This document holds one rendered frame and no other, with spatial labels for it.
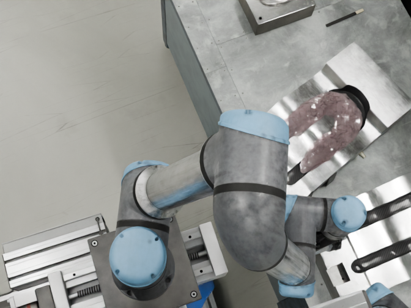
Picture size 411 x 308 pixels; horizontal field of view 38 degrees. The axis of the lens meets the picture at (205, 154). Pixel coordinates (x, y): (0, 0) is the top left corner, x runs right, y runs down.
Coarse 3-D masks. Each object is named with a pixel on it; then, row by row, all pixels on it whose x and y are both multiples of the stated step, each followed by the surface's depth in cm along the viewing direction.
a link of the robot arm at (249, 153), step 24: (240, 120) 95; (264, 120) 94; (216, 144) 98; (240, 144) 93; (264, 144) 93; (288, 144) 97; (144, 168) 130; (168, 168) 118; (192, 168) 107; (216, 168) 97; (240, 168) 92; (264, 168) 92; (120, 192) 133; (144, 192) 125; (168, 192) 117; (192, 192) 111; (216, 192) 94; (264, 192) 91; (120, 216) 129; (144, 216) 127; (168, 216) 127
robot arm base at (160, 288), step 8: (168, 248) 145; (168, 256) 141; (168, 264) 140; (112, 272) 142; (168, 272) 140; (160, 280) 136; (168, 280) 143; (120, 288) 141; (128, 288) 140; (152, 288) 137; (160, 288) 140; (128, 296) 141; (136, 296) 140; (144, 296) 140; (152, 296) 141
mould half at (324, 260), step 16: (368, 192) 170; (384, 192) 168; (400, 192) 167; (368, 208) 168; (384, 224) 167; (400, 224) 166; (352, 240) 165; (368, 240) 165; (384, 240) 166; (320, 256) 164; (336, 256) 163; (352, 256) 163; (320, 272) 170; (352, 272) 162; (368, 272) 162; (384, 272) 163; (400, 272) 163; (336, 288) 161; (352, 288) 161
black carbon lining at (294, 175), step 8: (344, 88) 178; (352, 88) 177; (352, 96) 180; (360, 96) 178; (360, 104) 179; (368, 104) 175; (296, 168) 174; (288, 176) 174; (296, 176) 174; (288, 184) 173
